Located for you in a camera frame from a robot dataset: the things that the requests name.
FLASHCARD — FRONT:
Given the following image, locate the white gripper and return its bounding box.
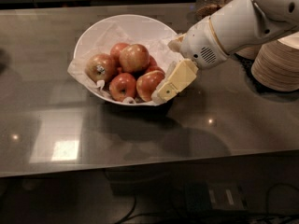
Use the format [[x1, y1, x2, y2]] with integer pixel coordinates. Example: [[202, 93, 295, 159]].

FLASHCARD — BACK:
[[151, 17, 229, 105]]

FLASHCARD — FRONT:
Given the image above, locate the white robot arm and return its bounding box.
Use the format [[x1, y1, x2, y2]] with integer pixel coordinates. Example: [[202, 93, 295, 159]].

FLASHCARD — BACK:
[[152, 0, 299, 104]]

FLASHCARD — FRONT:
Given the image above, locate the red apple hidden middle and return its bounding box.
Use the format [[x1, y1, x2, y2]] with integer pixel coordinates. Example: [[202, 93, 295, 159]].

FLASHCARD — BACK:
[[146, 56, 164, 73]]

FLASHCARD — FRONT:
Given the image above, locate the red apple back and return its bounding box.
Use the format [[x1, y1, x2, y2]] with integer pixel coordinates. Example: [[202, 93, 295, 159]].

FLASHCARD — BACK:
[[110, 42, 129, 63]]

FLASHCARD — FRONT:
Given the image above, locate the red apple with sticker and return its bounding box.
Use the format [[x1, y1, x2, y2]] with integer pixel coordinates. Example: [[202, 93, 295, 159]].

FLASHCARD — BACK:
[[85, 53, 118, 83]]

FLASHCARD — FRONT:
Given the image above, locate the white ceramic bowl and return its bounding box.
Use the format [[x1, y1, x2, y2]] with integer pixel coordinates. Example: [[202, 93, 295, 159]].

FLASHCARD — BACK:
[[72, 14, 185, 106]]

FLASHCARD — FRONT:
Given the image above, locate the white paper liner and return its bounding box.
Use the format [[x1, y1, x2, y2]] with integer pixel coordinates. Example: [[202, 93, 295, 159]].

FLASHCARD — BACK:
[[66, 21, 185, 106]]

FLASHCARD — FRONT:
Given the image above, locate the black tray under plates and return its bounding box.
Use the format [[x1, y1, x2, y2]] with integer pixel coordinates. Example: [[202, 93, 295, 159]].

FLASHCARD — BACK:
[[233, 54, 299, 103]]

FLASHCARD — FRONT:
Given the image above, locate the back stack of paper plates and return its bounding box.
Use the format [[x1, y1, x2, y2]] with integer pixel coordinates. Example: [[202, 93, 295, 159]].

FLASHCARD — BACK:
[[236, 45, 262, 60]]

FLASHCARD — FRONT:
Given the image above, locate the stack of paper plates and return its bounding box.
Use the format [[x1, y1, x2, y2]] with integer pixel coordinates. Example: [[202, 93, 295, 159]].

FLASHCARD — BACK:
[[251, 33, 299, 92], [236, 45, 262, 60]]

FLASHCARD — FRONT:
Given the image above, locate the front stack of paper plates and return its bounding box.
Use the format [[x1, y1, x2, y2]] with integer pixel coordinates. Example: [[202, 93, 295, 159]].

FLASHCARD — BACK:
[[251, 33, 299, 92]]

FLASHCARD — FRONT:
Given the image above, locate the dark box under table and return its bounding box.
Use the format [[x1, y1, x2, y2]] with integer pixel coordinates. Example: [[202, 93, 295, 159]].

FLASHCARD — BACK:
[[184, 182, 248, 214]]

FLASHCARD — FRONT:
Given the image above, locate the black cable under table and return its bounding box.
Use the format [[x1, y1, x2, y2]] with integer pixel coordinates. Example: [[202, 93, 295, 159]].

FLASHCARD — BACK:
[[113, 194, 138, 224]]

